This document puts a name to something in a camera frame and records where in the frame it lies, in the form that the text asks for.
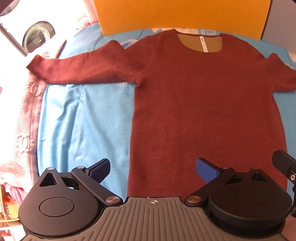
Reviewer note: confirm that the pink embossed quilt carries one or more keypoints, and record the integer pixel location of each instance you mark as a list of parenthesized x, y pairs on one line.
[(23, 115)]

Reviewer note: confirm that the white washing machine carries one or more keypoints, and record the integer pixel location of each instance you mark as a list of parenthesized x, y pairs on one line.
[(39, 34)]

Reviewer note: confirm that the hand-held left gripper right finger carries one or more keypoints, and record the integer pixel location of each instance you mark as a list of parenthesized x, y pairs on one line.
[(205, 169)]

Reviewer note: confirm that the orange headboard panel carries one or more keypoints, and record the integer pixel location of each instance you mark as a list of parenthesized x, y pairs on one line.
[(180, 16)]

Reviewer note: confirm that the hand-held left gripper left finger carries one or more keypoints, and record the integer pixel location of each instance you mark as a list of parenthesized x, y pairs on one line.
[(101, 169)]

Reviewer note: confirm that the dark red sweater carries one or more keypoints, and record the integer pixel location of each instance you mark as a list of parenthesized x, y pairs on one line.
[(196, 104)]

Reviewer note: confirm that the blue printed bed sheet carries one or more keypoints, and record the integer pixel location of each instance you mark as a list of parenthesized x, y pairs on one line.
[(81, 127)]

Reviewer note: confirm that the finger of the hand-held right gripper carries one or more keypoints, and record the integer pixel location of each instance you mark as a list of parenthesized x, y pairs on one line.
[(284, 160)]

